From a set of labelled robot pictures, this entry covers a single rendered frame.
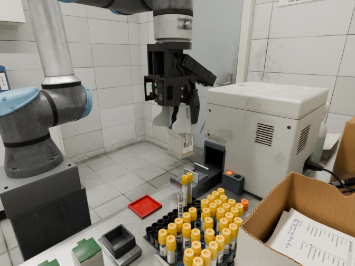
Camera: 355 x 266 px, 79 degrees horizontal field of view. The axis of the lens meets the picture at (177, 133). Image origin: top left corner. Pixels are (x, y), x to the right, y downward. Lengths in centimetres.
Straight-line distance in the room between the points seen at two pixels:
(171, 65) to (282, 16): 164
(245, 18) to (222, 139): 151
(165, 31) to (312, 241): 48
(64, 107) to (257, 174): 61
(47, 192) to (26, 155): 12
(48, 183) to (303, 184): 66
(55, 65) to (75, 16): 207
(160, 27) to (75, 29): 238
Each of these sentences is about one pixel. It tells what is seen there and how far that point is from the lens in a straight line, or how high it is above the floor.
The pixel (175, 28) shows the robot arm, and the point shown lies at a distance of 42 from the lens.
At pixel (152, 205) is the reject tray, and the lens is 64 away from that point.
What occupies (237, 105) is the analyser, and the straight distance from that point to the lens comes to 64.
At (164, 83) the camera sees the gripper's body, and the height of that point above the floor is 123.
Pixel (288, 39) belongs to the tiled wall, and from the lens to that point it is 197.
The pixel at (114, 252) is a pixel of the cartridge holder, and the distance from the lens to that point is 50.
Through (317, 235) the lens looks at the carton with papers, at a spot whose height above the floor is 94.
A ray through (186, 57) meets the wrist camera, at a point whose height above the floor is 127.
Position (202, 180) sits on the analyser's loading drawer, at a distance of 67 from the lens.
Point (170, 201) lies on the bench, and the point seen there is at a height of 87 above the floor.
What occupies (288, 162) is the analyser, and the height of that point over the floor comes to 102.
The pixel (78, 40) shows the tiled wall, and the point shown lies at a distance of 278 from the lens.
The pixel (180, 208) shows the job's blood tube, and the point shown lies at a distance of 52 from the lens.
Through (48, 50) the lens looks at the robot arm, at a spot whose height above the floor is 129.
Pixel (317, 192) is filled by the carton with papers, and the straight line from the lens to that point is 57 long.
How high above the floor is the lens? 127
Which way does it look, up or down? 20 degrees down
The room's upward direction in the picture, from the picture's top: straight up
